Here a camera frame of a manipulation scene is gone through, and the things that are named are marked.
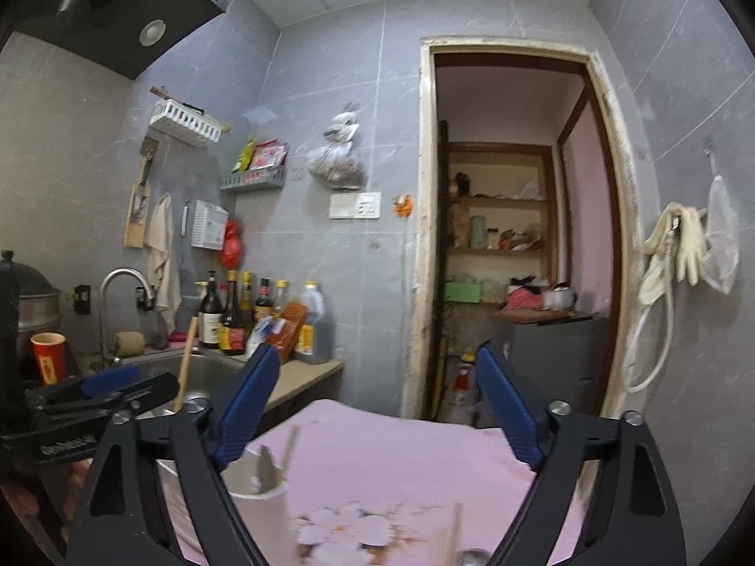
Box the white hose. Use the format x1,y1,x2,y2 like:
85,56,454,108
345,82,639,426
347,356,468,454
621,229,677,395

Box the pink floral cloth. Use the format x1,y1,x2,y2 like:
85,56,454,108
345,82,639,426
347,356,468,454
170,397,591,566

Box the steel steamer pot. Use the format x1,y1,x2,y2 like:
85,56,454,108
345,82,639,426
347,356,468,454
1,249,61,359

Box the wooden shelf unit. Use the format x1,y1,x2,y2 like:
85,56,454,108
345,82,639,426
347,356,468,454
442,142,562,307

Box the white wall switch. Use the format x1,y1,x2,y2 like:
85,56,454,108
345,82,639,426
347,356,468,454
329,191,381,220

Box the grey cabinet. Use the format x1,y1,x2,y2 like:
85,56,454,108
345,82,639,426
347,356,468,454
490,316,608,414

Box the grey wall shelf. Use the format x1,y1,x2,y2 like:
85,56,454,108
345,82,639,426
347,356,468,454
220,165,286,193

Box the person's left hand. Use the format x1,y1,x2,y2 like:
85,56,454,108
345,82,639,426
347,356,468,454
1,458,92,547

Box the white rubber gloves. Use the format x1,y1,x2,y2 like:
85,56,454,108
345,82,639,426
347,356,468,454
638,202,706,308

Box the red paper cup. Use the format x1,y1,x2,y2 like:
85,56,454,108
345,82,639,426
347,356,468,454
31,332,68,386

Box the wooden grater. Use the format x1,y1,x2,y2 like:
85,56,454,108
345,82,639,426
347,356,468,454
123,135,159,248

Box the orange wall hook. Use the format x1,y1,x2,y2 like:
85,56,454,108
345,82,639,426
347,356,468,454
393,194,415,220

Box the hanging white towel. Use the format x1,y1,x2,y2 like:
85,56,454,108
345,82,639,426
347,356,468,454
146,193,182,333

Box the steel sink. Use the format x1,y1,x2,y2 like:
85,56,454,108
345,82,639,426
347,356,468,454
115,349,244,401

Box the hanging plastic bag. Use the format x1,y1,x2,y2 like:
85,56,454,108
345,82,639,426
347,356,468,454
307,102,367,191

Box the orange snack packet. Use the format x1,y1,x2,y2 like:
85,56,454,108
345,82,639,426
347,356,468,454
266,300,309,364

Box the white wall basket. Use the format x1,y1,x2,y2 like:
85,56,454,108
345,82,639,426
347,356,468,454
149,99,223,148

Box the black range hood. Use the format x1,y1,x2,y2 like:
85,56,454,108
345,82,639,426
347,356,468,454
13,0,230,79

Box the large oil jug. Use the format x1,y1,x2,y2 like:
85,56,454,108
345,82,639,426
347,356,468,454
294,281,333,364

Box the dark sauce bottle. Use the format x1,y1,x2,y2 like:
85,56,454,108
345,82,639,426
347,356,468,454
198,271,224,349

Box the chrome faucet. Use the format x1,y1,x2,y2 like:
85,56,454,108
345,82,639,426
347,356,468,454
99,267,155,368

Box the red hanging bag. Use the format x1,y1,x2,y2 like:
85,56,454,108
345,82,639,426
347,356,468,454
220,220,243,270

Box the white wall box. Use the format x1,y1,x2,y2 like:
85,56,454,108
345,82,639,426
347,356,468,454
191,200,229,250

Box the clear mesh bag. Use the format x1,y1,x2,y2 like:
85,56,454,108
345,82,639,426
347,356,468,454
701,150,739,295

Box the white utensil holder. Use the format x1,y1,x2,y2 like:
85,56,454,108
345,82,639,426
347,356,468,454
158,447,301,565

